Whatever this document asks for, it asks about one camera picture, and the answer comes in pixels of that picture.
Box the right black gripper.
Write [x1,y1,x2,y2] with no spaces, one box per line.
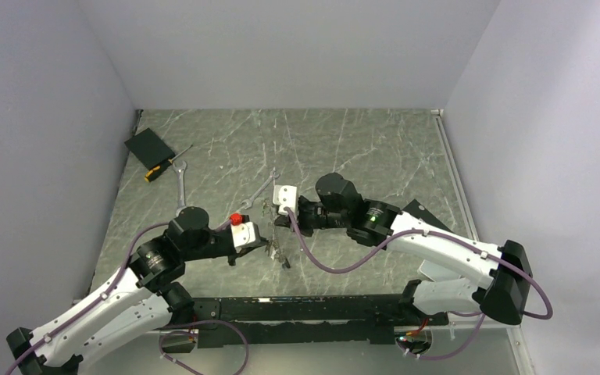
[274,198,349,238]

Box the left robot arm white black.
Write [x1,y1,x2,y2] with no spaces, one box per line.
[6,206,269,374]

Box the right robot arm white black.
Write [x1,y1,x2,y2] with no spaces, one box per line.
[273,173,533,325]

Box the short silver wrench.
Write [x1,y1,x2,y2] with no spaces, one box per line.
[240,167,280,210]

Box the long silver wrench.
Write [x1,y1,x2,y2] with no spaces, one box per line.
[172,160,188,216]

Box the yellow black screwdriver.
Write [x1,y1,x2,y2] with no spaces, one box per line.
[145,144,193,183]

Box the black plate right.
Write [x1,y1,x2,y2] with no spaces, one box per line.
[402,199,451,232]

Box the black box left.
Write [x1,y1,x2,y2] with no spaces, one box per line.
[124,128,176,170]

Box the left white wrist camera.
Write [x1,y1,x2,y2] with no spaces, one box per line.
[230,213,261,250]

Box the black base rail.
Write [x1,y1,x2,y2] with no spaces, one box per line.
[166,294,449,348]

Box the aluminium frame rail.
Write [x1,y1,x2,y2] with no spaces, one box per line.
[431,109,521,332]

